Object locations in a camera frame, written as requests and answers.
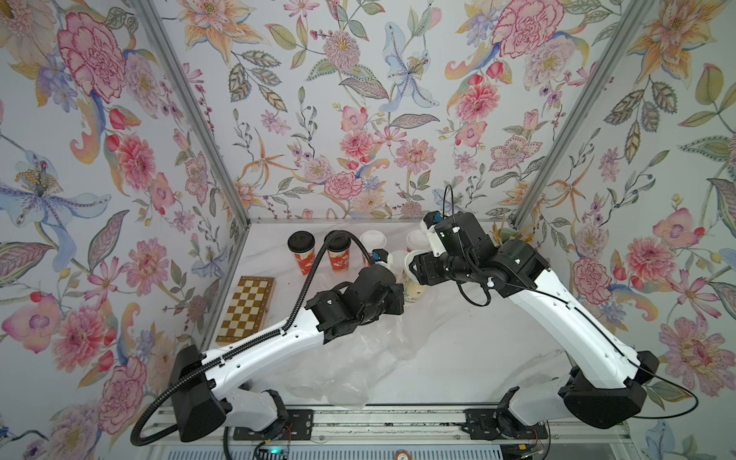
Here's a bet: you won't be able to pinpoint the white lid beige cup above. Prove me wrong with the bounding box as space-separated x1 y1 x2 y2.
404 250 427 304

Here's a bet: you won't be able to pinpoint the white lid floral cup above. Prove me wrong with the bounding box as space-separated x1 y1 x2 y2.
387 250 409 283

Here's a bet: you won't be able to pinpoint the clear plastic carrier bag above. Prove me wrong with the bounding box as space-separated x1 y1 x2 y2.
379 286 456 364

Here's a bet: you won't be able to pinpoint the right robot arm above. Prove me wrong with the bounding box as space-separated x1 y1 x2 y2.
406 212 659 429

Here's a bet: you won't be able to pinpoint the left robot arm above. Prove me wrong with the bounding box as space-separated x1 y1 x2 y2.
172 264 404 443

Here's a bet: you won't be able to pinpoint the white lid red back cup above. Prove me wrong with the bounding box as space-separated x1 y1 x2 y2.
406 229 431 252

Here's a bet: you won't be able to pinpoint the white lid red cup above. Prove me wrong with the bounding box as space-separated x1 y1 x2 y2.
406 229 431 252
360 230 387 266

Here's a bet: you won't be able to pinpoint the black lid red cup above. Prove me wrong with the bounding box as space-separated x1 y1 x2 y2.
287 230 315 275
324 230 352 272

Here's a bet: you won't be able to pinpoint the green cup holder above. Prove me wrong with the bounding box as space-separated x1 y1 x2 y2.
496 227 523 245

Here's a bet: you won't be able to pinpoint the clear plastic bag pile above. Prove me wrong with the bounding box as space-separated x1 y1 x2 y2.
252 317 420 409

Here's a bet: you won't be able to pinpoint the wooden stir sticks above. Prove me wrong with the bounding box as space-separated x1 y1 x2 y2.
490 220 535 247

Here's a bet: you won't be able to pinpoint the wooden chessboard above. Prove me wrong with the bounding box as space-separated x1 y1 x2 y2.
215 276 275 346

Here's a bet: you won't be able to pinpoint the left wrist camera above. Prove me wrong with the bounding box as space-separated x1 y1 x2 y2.
371 248 390 268

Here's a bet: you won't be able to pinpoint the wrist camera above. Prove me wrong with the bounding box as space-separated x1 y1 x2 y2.
371 248 390 268
421 210 478 257

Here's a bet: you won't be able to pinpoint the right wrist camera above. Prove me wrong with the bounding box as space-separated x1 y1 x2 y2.
421 210 478 257

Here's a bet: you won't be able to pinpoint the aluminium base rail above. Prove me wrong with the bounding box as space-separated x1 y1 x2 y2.
140 403 634 447

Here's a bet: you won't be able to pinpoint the black corrugated cable conduit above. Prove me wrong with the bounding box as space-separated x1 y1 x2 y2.
129 229 375 448

